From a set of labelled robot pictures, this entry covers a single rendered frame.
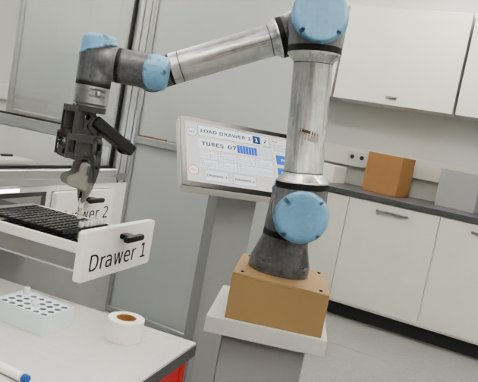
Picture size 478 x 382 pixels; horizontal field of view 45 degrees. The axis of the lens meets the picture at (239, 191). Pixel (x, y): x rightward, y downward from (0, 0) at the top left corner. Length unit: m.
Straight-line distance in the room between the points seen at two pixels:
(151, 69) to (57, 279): 0.78
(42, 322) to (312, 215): 0.57
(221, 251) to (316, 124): 1.10
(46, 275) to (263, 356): 0.68
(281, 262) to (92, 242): 0.44
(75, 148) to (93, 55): 0.20
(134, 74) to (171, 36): 2.04
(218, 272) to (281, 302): 0.95
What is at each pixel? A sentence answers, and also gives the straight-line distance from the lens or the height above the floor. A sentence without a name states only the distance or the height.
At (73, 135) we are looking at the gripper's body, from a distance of 1.27.
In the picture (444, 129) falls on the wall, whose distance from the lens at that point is 4.73.
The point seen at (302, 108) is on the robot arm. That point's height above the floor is 1.26.
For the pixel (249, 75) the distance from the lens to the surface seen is 3.03.
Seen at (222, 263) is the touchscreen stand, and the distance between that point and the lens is 2.26.
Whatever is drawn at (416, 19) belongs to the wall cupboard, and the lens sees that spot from 4.53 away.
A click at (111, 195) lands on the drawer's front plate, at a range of 1.88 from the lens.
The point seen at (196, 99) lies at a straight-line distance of 3.15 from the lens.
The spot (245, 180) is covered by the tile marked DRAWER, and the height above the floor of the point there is 1.01.
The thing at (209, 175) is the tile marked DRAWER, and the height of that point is 1.00.
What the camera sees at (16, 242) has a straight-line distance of 1.36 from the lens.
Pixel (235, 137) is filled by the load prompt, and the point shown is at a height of 1.15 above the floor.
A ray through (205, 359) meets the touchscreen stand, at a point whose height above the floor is 0.27.
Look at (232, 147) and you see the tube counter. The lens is 2.21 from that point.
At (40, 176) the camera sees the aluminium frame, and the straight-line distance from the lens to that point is 1.61.
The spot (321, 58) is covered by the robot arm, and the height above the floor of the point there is 1.36.
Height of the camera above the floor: 1.19
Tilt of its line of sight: 6 degrees down
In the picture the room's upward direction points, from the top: 10 degrees clockwise
